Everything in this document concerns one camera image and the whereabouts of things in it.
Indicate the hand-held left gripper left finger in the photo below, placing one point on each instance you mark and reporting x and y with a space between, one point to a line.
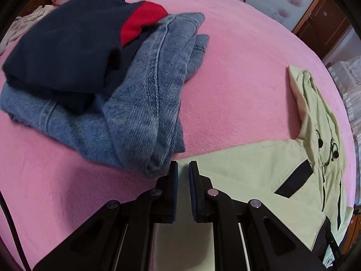
174 192

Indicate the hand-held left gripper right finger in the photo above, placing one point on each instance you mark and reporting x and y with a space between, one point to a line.
193 194

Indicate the light green jacket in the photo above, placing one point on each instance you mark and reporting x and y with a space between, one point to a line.
253 169

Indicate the blue denim garment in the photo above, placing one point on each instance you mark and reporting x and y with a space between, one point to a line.
135 113

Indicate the pink bed blanket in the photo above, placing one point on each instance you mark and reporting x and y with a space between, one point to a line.
239 62

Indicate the navy and red garment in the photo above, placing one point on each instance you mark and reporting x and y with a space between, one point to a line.
65 48

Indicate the white ruffled bedding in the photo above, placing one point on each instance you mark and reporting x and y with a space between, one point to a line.
349 90

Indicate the brown wooden door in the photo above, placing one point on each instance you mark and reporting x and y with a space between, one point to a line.
324 25

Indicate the beige crumpled cloth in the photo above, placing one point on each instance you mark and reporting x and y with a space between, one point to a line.
25 22

